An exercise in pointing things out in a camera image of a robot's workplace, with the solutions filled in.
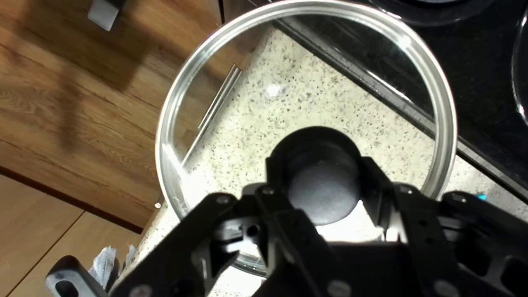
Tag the small white block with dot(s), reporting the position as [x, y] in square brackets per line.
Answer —
[103, 14]

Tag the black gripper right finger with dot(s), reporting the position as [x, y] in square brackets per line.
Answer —
[467, 253]

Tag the black electric stove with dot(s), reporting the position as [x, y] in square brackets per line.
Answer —
[484, 83]

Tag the glass pot lid black knob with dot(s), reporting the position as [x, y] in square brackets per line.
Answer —
[324, 187]

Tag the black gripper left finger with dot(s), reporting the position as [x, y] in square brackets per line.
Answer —
[220, 265]

